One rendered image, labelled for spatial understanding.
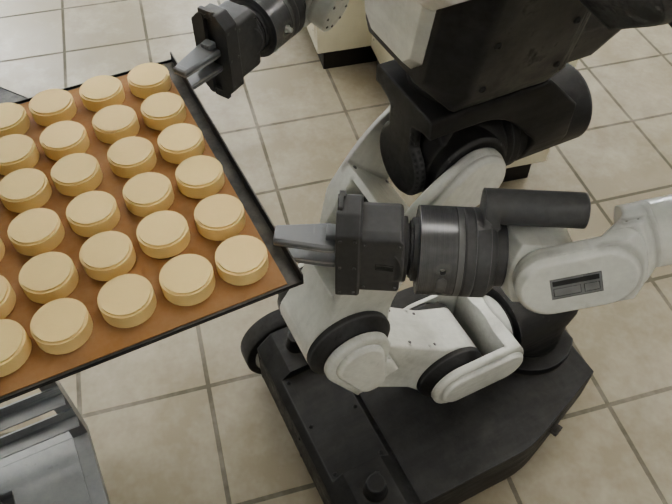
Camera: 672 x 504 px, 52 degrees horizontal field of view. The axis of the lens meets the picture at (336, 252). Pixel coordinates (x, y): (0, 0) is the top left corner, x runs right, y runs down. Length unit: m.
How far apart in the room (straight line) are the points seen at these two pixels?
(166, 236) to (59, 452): 0.92
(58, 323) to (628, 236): 0.51
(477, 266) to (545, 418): 0.90
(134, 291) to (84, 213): 0.12
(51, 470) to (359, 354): 0.74
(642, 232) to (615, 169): 1.64
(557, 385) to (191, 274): 1.06
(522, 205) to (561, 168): 1.60
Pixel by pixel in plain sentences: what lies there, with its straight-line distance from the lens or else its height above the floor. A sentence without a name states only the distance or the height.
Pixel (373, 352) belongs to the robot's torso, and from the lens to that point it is 1.05.
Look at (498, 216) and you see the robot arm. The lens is 0.65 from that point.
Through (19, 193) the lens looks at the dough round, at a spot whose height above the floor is 0.97.
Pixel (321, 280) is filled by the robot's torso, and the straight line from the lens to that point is 1.02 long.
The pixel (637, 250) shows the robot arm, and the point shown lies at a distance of 0.66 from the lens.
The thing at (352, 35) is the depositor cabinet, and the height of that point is 0.14.
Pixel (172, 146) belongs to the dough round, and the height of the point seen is 0.97.
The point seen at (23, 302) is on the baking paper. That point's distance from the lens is 0.70.
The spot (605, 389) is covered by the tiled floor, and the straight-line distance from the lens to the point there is 1.79.
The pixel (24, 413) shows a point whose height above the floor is 0.32.
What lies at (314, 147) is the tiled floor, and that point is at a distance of 2.21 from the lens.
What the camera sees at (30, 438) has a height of 0.23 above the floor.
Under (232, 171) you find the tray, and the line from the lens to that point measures 0.77.
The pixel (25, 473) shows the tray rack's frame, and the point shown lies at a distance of 1.55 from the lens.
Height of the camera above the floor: 1.48
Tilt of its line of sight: 51 degrees down
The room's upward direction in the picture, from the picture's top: straight up
